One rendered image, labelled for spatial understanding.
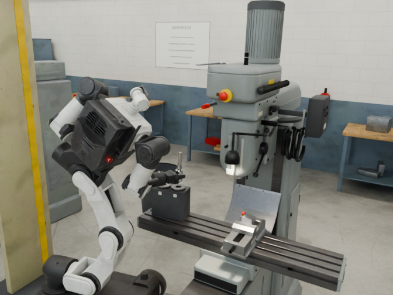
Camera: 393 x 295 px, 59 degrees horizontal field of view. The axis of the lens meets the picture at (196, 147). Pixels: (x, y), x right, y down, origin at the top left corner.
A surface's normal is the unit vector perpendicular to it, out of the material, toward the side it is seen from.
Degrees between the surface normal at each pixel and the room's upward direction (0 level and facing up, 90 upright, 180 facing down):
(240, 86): 90
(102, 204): 115
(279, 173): 90
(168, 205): 90
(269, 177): 90
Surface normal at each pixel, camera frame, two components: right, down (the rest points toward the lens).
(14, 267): 0.88, 0.16
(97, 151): -0.55, 0.33
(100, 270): -0.30, 0.26
